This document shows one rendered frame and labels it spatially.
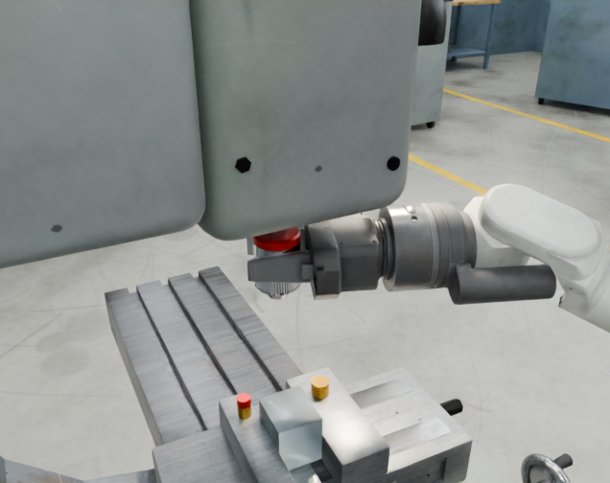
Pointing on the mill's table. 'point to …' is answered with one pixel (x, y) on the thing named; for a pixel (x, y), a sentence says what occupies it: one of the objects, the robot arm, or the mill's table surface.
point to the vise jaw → (345, 433)
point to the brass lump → (319, 386)
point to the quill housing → (302, 109)
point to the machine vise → (431, 413)
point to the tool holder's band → (278, 241)
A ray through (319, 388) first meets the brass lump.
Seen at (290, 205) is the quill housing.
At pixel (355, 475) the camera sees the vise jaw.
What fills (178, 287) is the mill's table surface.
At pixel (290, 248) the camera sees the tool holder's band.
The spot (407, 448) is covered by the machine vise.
